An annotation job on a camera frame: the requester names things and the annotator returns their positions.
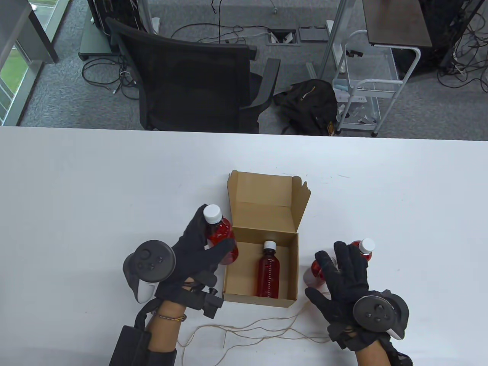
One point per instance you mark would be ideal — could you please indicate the person's right hand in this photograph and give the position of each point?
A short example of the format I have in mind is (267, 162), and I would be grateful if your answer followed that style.
(343, 289)

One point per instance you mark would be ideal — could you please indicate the person's left hand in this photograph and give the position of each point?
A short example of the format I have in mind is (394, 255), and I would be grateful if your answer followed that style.
(190, 263)

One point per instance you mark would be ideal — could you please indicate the red bottle with white cap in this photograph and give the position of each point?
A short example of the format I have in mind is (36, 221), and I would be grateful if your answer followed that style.
(221, 232)
(366, 247)
(268, 274)
(315, 268)

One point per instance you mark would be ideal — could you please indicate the brown cardboard box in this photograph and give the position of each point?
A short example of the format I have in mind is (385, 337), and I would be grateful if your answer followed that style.
(244, 274)

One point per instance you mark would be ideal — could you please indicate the thin jute twine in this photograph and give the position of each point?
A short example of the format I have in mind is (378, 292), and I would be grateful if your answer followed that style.
(228, 326)

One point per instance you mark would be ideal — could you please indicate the person's left forearm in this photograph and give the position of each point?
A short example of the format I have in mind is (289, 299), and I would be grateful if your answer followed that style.
(164, 331)

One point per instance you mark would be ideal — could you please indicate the person's right forearm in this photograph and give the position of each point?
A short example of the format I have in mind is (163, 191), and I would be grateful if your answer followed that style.
(371, 356)

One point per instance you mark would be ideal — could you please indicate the black forearm battery pack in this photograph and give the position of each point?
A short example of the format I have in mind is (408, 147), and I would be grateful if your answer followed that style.
(127, 347)

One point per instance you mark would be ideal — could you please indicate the grey floor outlet box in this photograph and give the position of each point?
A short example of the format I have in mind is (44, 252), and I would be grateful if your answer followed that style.
(282, 36)

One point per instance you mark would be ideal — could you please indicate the grey and white hand controller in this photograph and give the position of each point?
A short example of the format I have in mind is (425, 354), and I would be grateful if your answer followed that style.
(375, 312)
(150, 263)

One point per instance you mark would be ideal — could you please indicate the black mesh office chair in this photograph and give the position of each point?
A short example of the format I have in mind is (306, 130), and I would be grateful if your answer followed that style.
(190, 84)

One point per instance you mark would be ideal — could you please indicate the black backpack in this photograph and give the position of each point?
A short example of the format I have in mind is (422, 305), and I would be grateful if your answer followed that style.
(309, 103)

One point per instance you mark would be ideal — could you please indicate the grey floor cover plate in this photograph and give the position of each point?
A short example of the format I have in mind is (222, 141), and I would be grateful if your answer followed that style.
(312, 33)

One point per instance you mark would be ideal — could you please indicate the black equipment rack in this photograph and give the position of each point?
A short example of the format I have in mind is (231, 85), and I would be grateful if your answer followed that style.
(114, 11)

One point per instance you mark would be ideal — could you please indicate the dark brown side table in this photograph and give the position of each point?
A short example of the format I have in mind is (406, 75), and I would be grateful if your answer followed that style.
(396, 23)

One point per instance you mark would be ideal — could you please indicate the grey stand base plate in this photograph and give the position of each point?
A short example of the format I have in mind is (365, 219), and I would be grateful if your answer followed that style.
(95, 42)

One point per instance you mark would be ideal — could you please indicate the grey aluminium post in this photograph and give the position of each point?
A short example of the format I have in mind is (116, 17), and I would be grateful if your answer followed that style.
(331, 34)

